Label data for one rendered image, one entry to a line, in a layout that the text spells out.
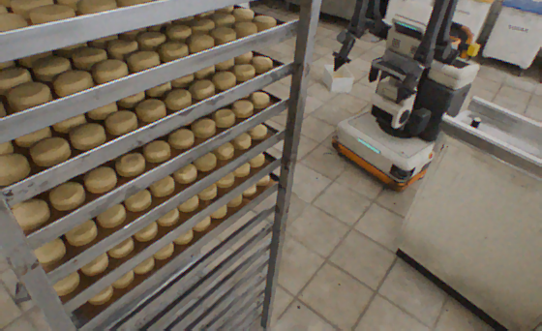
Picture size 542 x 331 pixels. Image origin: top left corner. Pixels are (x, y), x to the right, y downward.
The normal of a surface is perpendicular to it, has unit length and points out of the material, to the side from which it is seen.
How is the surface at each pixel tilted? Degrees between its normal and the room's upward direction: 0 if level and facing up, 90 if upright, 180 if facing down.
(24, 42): 90
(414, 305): 0
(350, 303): 0
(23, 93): 0
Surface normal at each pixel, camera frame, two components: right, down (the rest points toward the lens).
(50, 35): 0.74, 0.45
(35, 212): 0.07, -0.78
